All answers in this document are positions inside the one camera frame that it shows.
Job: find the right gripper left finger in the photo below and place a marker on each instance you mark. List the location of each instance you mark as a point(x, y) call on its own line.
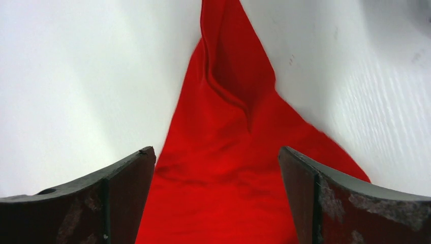
point(105, 206)

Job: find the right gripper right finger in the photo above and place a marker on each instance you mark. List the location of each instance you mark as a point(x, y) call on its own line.
point(329, 206)

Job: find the red t shirt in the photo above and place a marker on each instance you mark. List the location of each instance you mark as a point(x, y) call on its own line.
point(218, 179)

